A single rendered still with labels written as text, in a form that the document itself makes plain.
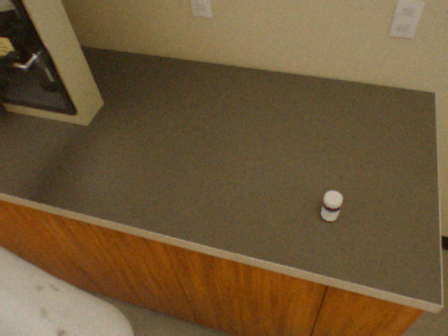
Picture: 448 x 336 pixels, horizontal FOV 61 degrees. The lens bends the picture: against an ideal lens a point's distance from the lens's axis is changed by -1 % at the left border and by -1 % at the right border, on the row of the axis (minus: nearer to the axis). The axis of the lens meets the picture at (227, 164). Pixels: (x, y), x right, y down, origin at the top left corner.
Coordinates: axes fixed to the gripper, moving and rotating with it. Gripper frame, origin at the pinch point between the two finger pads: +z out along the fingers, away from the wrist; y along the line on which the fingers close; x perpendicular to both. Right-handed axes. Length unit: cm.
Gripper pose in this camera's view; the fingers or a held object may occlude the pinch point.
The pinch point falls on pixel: (10, 63)
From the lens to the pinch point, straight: 121.0
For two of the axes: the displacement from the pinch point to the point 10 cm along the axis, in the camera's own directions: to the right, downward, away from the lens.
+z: 3.0, -7.5, 5.9
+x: -9.5, -1.9, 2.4
